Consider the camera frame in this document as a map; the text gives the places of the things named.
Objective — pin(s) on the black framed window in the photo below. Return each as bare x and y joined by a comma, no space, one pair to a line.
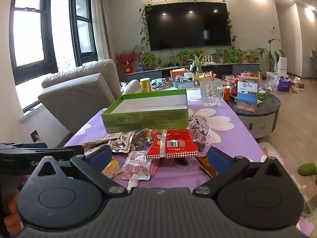
29,34

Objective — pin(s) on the orange box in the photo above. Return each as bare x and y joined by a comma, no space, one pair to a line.
178,73

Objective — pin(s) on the green slipper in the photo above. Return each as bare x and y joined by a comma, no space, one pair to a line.
308,169

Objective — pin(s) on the green cardboard box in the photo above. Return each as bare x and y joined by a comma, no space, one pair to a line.
146,119

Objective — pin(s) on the purple floral tablecloth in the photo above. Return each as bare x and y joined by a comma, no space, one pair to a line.
171,176

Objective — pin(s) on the wicker basket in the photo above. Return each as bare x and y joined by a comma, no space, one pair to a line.
209,75

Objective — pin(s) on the long brown snack packet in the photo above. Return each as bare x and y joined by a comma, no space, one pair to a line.
99,141

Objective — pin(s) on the dark marble table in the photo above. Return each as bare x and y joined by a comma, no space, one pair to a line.
267,104

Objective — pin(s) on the beige curtain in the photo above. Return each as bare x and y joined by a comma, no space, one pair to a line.
101,29

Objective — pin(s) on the green lidded cup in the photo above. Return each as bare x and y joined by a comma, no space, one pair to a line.
262,95

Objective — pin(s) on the pile of dark packets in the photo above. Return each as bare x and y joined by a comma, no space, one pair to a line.
164,84

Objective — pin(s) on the beige recliner armchair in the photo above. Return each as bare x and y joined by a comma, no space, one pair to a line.
74,96

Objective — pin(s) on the orange snack packet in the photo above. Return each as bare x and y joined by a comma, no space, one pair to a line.
205,166

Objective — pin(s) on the person's left hand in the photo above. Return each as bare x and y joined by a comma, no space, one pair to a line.
12,213

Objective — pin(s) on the orange mug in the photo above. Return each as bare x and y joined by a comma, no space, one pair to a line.
226,94

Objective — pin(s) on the pink white jelly pouch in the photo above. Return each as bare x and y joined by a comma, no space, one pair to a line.
136,168

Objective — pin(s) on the blue white carton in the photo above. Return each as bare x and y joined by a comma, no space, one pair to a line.
246,96

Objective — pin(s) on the yellow snack packet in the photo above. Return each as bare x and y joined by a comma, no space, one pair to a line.
112,168

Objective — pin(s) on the wall television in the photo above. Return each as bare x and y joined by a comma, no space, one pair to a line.
188,24

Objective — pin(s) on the tall plant in white pot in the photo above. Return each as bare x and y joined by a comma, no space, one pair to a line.
271,57

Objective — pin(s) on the red snack packet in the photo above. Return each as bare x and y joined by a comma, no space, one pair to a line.
173,141

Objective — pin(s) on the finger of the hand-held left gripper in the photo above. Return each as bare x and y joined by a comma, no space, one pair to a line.
37,145
74,150

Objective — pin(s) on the spider plant in vase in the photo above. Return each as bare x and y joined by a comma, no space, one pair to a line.
198,64

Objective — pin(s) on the dark television cabinet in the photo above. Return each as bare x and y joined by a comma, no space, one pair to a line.
223,68

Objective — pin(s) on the blue grey tray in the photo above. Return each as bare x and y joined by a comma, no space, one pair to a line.
184,84

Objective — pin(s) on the clear nut snack packet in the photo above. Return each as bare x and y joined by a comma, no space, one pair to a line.
145,136

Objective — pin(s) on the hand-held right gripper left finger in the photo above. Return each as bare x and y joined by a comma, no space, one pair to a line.
100,157

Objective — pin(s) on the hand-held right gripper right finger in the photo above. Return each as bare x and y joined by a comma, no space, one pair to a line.
218,158

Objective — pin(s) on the wall socket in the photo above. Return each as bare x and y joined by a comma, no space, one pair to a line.
34,136

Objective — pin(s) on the purple bag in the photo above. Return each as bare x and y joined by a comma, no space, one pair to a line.
283,85

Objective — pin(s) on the small pink box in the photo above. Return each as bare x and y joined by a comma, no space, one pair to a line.
245,74

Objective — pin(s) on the silver clear snack packet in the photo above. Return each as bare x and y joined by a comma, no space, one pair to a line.
199,133

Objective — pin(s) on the yellow can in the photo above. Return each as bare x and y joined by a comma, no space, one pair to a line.
145,85

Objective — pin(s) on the row of potted green plants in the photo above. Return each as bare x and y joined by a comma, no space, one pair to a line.
148,60

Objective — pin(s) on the red berry decoration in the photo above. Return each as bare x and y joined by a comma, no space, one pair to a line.
127,58

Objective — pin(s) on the white patterned snack packet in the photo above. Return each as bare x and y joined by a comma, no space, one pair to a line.
122,143

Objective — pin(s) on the white air purifier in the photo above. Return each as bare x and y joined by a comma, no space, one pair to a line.
283,67

